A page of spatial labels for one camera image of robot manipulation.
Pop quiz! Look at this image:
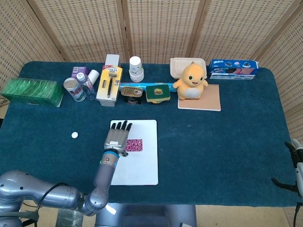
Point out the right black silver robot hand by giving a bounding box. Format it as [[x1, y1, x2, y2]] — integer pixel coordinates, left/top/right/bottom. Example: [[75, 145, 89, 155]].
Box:
[[271, 139, 303, 203]]

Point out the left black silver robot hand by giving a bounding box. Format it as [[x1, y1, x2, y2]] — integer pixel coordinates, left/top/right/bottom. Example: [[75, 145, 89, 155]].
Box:
[[103, 120, 133, 157]]

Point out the pink glitter square packet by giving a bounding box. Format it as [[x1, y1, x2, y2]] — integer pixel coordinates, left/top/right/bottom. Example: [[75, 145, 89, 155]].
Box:
[[126, 139, 143, 152]]

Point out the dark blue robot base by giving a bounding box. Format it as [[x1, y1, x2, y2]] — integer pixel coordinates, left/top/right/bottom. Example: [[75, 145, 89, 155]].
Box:
[[94, 202, 197, 227]]

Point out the white rectangular board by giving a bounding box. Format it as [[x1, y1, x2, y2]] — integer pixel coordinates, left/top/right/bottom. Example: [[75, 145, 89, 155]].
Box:
[[110, 119, 159, 186]]

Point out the black luncheon meat tin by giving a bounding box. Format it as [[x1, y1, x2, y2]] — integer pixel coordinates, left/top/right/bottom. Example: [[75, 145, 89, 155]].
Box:
[[121, 85, 143, 105]]

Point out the razor in yellow blister pack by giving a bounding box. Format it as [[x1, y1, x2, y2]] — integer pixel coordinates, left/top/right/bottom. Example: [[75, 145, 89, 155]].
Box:
[[96, 65, 123, 102]]

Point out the clear plastic water bottle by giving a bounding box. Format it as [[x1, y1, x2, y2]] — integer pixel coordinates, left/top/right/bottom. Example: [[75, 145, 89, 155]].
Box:
[[76, 72, 97, 100]]

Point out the green square tin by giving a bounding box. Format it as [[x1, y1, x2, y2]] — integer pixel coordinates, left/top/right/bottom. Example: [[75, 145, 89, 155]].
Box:
[[145, 84, 171, 103]]

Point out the teal blue wrapped roll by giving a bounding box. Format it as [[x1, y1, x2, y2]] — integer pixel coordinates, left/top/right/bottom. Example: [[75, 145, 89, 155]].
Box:
[[119, 82, 176, 93]]

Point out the small white cylinder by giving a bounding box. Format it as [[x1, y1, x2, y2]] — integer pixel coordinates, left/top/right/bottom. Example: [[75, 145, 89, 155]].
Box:
[[88, 69, 100, 85]]

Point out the silver red green drink can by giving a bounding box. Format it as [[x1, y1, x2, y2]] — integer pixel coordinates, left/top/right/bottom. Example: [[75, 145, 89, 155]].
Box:
[[63, 77, 86, 102]]

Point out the stack of white paper cups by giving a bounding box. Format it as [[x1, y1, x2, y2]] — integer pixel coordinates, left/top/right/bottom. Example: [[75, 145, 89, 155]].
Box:
[[129, 56, 144, 83]]

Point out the small purple box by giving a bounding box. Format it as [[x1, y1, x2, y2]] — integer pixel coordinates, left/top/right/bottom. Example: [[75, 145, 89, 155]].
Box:
[[71, 66, 89, 79]]

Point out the dark blue table cloth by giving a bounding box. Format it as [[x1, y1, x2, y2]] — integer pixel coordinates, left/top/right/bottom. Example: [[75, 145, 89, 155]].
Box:
[[0, 61, 291, 208]]

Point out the yellow plush toy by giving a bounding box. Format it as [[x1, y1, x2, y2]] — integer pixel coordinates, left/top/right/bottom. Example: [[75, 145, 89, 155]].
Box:
[[173, 61, 209, 100]]

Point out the grey marble table leg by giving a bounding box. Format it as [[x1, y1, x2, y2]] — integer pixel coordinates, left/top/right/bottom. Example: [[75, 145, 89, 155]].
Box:
[[56, 208, 84, 227]]

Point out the beige lidded lunch container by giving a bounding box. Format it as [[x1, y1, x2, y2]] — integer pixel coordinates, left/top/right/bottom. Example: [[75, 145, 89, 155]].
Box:
[[169, 57, 207, 80]]

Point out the green transparent tea box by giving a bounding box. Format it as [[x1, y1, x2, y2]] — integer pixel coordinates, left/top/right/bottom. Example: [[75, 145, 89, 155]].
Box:
[[0, 77, 64, 108]]

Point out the brown spiral notebook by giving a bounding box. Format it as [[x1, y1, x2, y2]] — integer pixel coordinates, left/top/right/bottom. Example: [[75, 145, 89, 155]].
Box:
[[177, 83, 222, 112]]

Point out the white blue toothpaste box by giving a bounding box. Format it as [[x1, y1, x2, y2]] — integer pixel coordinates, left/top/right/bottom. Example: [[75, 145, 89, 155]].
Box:
[[209, 73, 257, 80]]

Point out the woven wooden folding screen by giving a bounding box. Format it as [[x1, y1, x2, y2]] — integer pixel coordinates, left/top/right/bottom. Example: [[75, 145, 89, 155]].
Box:
[[0, 0, 303, 145]]

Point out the blue cookie box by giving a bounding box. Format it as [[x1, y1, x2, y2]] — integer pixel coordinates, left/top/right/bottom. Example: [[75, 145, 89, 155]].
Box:
[[208, 59, 261, 76]]

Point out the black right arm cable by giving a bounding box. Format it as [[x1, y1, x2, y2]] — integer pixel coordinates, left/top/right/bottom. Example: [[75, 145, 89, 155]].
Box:
[[293, 202, 301, 227]]

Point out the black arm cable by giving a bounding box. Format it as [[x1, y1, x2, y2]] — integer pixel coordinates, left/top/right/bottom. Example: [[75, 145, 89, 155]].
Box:
[[35, 182, 70, 213], [293, 202, 301, 227]]

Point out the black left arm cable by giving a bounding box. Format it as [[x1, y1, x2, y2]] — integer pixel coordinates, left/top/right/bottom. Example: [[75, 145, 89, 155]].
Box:
[[35, 182, 70, 213]]

